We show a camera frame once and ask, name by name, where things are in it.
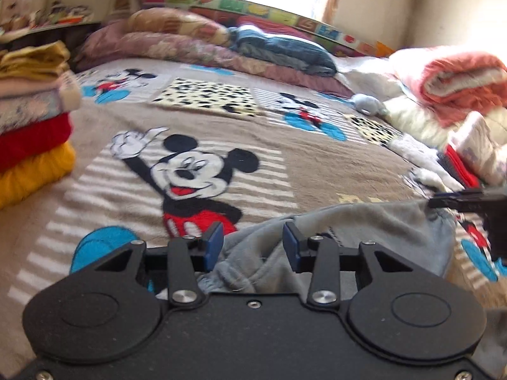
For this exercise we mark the Mickey Mouse bed blanket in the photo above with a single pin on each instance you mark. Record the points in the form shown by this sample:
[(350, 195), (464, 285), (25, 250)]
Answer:
[(84, 286)]

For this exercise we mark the colourful alphabet foam mat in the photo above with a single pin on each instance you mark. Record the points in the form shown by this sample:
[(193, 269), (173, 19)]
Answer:
[(228, 12)]

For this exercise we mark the pink rolled quilt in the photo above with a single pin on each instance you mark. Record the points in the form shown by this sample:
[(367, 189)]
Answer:
[(451, 81)]

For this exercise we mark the orange patterned pillow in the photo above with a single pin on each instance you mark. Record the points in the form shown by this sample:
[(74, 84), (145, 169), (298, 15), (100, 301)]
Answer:
[(178, 22)]

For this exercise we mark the grey plush toy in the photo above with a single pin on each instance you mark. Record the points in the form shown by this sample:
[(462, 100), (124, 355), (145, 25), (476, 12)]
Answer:
[(368, 105)]

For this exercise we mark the cluttered side shelf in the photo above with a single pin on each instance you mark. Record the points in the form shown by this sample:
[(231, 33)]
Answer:
[(20, 19)]

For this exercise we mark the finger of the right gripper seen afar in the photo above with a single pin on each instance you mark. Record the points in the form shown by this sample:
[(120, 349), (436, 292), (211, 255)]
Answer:
[(489, 203)]

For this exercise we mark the yellow folded garment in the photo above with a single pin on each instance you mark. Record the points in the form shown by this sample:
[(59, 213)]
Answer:
[(30, 175)]

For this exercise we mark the mustard folded garment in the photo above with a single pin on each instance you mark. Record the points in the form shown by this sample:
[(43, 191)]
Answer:
[(41, 63)]

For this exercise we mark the pink floral quilt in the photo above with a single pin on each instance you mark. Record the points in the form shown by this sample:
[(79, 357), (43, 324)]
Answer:
[(113, 42)]

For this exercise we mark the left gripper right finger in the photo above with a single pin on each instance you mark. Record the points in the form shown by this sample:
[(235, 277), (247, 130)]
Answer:
[(319, 256)]

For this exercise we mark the blue folded quilt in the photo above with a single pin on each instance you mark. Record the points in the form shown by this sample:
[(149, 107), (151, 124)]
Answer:
[(283, 50)]

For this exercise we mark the red folded garment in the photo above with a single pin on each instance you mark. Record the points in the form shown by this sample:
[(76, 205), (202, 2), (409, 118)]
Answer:
[(34, 139)]

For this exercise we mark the grey fleece garment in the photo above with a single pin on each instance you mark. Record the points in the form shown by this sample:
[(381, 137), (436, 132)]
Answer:
[(253, 259)]

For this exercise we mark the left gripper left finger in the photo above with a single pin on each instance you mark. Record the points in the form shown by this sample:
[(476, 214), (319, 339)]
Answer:
[(188, 256)]

